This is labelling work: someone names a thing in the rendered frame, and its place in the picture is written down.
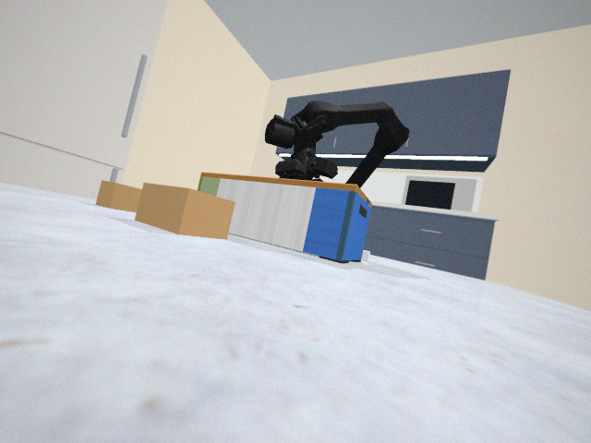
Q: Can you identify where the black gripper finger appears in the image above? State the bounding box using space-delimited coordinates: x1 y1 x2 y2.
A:
279 174 307 180

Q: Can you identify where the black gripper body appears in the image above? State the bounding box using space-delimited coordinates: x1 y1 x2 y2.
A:
275 148 323 182

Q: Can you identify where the tan cardboard box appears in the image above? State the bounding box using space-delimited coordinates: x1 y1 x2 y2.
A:
134 183 235 240
96 180 141 212

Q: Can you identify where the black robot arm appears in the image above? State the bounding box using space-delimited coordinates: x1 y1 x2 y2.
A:
265 101 409 188

